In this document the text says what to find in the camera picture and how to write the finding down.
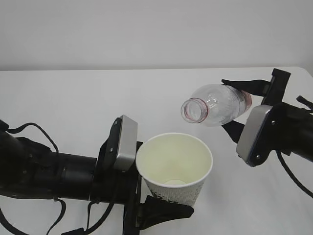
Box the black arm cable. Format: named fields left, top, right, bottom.
left=0, top=122, right=115, bottom=235
left=276, top=95, right=313, bottom=199

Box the white paper coffee cup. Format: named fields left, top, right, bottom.
left=135, top=133, right=213, bottom=206

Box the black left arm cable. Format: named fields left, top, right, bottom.
left=0, top=122, right=115, bottom=235

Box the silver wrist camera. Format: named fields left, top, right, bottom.
left=236, top=105, right=282, bottom=167
left=97, top=114, right=138, bottom=173

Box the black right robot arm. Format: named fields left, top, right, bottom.
left=222, top=69, right=313, bottom=167

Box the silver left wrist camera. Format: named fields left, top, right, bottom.
left=97, top=114, right=138, bottom=173

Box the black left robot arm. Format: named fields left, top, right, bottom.
left=0, top=115, right=194, bottom=235

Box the clear Nongfu Spring water bottle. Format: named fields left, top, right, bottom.
left=180, top=84, right=252, bottom=127

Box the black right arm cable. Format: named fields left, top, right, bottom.
left=276, top=95, right=313, bottom=199

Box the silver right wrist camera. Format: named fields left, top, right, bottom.
left=236, top=105, right=282, bottom=167

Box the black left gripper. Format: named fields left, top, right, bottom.
left=89, top=141, right=195, bottom=235

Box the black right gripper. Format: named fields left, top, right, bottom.
left=222, top=69, right=291, bottom=144

